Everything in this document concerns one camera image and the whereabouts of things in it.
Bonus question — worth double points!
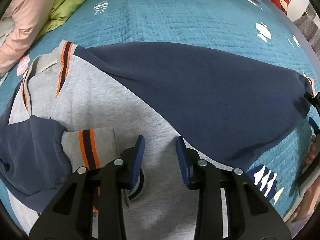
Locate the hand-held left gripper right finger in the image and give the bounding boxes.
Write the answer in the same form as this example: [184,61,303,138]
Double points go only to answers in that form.
[175,136,292,240]

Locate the teal quilted bedspread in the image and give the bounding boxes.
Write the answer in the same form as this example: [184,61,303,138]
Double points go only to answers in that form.
[0,0,320,222]

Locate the person's right hand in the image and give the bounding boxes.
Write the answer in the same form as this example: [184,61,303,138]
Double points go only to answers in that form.
[305,135,318,165]

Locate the grey navy sweatshirt orange stripes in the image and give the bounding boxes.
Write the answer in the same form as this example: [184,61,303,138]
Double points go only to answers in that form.
[0,40,316,240]

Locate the person's right forearm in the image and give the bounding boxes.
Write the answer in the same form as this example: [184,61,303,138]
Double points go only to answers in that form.
[291,184,317,224]

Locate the grey patterned cloth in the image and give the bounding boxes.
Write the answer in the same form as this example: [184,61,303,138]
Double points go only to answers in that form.
[294,17,320,48]

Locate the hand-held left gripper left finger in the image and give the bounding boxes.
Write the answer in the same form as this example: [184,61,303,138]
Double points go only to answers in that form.
[29,135,146,240]

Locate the pink puffer jacket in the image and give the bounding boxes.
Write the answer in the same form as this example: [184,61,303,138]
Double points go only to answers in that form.
[0,0,63,77]

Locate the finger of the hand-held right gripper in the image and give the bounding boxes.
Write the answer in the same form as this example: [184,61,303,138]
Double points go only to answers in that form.
[309,116,320,137]
[304,92,320,113]

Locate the green padded cloth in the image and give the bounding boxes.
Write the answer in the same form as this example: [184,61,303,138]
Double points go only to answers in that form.
[36,0,107,39]

